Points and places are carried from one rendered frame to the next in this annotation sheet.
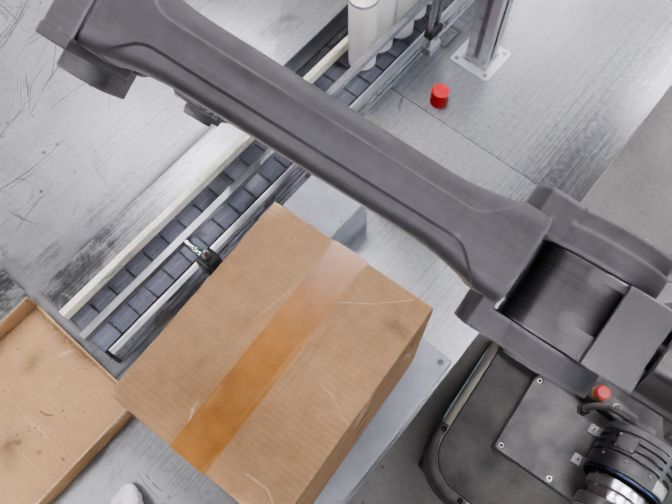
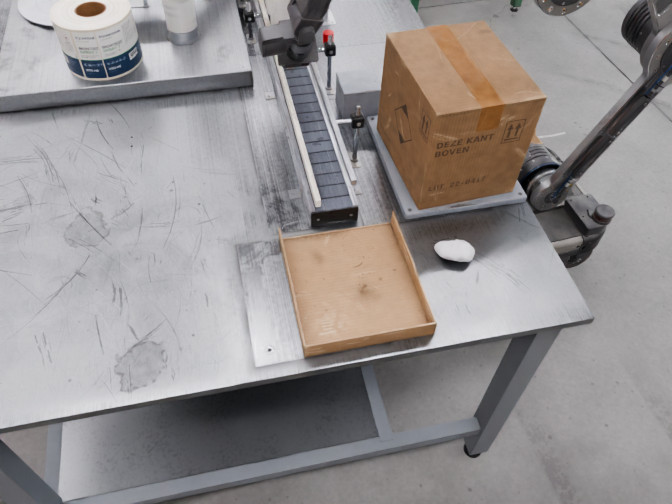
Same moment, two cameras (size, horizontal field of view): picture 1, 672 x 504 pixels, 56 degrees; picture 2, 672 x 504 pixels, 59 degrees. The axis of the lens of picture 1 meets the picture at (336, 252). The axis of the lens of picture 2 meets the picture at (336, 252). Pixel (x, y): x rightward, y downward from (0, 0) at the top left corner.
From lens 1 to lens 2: 1.18 m
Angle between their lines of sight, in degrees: 32
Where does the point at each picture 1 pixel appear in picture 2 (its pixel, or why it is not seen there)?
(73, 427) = (378, 256)
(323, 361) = (481, 54)
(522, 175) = not seen: hidden behind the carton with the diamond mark
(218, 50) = not seen: outside the picture
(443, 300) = not seen: hidden behind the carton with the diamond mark
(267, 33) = (221, 59)
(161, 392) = (452, 100)
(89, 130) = (181, 164)
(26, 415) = (350, 274)
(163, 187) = (261, 153)
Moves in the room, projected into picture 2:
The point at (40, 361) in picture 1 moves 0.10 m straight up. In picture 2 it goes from (321, 253) to (321, 222)
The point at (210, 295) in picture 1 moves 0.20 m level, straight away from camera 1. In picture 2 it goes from (416, 68) to (321, 62)
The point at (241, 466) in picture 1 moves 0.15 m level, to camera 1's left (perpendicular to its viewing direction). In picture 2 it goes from (510, 93) to (477, 132)
